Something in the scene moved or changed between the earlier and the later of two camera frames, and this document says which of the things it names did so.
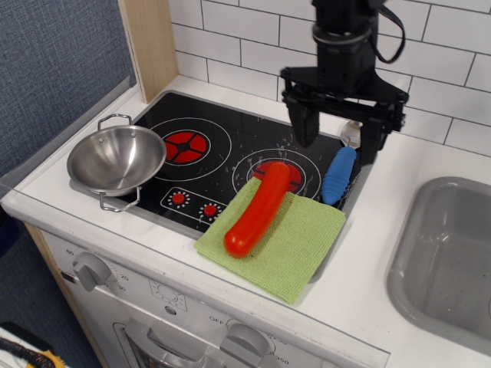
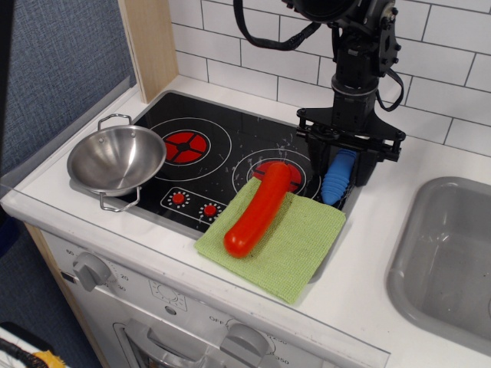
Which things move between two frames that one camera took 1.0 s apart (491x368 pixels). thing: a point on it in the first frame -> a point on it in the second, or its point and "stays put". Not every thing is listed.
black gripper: (345, 80) -> (351, 121)
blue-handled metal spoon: (340, 169) stays put
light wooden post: (151, 42) stays put
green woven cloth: (288, 254) stays put
